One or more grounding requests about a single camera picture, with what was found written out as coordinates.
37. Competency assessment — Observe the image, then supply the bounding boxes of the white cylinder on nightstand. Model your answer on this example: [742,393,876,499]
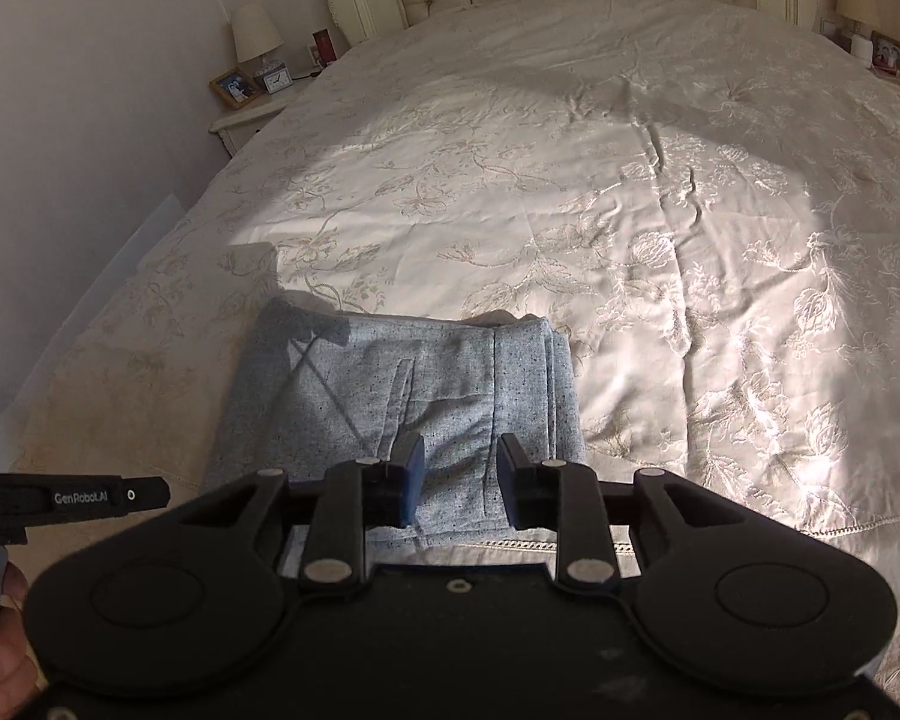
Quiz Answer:
[850,34,873,67]

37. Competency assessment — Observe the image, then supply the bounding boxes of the cream embroidered bedspread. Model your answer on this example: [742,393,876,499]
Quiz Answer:
[19,0,900,702]

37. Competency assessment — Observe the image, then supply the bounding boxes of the small white alarm clock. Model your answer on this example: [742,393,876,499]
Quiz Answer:
[260,65,294,94]

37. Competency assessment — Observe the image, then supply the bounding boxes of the cream left nightstand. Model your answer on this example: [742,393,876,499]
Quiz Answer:
[209,76,315,158]

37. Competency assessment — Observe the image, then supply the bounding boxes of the white table lamp left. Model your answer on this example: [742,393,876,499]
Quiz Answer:
[230,4,283,76]

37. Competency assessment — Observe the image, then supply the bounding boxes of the grey speckled pants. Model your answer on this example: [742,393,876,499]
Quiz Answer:
[203,298,587,550]

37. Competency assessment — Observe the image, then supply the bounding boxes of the person's left hand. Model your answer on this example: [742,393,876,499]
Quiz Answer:
[0,562,38,689]

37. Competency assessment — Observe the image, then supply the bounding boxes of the photo frame right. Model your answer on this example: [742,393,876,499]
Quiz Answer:
[871,31,900,78]

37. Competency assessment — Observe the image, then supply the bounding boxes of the wooden photo frame left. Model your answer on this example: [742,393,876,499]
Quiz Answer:
[208,67,263,109]

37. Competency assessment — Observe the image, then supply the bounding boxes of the red box on nightstand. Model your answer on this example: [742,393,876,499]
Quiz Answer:
[313,29,338,68]

